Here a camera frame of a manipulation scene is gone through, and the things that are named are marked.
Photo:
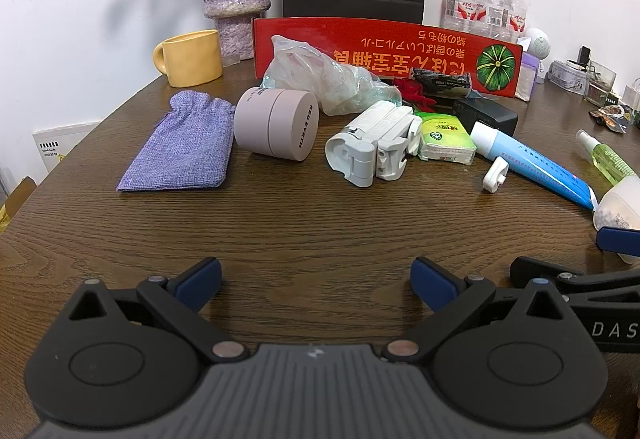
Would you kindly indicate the green tissue packet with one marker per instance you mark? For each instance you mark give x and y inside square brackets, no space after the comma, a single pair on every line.
[445,139]

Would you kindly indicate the red fabric rose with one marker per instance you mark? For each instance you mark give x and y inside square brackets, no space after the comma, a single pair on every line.
[412,95]

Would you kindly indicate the white folding device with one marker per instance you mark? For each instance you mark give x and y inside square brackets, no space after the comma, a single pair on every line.
[370,139]

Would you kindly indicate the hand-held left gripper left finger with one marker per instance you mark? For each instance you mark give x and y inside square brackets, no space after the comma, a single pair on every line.
[197,281]

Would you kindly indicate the red cardboard box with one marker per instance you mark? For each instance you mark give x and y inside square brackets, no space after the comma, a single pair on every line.
[400,46]

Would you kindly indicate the blue white toothpaste tube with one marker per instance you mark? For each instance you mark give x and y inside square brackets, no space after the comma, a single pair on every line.
[530,164]

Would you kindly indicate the green spray bottle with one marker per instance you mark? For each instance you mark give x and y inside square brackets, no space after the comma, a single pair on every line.
[605,159]

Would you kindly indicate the dark snack packet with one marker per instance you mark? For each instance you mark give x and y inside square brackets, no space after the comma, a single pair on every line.
[440,81]

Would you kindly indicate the white tube cap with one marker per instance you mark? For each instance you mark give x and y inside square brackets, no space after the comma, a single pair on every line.
[495,174]

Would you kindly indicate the yellow mug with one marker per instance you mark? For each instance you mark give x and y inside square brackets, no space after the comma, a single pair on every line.
[195,59]

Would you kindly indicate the clear plastic bag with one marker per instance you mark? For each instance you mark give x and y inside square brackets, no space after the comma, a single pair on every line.
[320,74]

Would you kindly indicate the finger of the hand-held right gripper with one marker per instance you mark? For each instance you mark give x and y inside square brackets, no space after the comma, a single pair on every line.
[620,239]
[545,271]

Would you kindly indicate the pink round jar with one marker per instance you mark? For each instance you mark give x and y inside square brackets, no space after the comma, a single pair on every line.
[275,124]

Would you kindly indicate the translucent white container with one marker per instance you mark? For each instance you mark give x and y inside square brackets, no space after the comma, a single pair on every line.
[622,209]

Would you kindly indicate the purple tissue pack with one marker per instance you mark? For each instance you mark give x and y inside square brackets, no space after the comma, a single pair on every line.
[527,76]

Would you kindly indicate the clear plastic organizer box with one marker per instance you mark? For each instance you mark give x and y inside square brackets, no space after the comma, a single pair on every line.
[600,86]

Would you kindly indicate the black rectangular box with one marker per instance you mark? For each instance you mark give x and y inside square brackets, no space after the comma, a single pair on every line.
[492,116]

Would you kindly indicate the colourful foil packet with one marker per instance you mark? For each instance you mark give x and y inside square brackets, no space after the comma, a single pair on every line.
[612,119]

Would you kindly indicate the purple linen pouch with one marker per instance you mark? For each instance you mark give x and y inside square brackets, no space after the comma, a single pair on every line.
[180,144]

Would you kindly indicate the white paper box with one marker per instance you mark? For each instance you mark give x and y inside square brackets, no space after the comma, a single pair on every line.
[60,146]

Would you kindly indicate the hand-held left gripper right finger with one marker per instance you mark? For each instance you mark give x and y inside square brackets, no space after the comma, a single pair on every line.
[435,281]

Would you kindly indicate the brown cardboard piece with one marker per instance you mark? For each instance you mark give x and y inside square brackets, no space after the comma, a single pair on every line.
[17,201]

